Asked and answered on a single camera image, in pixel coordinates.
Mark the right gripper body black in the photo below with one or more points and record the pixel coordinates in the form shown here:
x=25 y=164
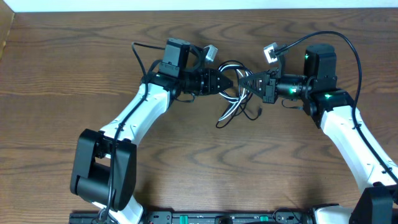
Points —
x=272 y=86

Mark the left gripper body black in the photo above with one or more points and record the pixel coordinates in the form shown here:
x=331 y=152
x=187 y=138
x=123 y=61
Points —
x=210 y=81

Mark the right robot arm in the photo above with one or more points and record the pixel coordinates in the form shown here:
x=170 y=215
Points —
x=334 y=112

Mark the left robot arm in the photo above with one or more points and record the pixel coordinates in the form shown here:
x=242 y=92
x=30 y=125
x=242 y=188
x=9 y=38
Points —
x=104 y=168

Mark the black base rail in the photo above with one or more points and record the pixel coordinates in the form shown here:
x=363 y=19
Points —
x=280 y=215

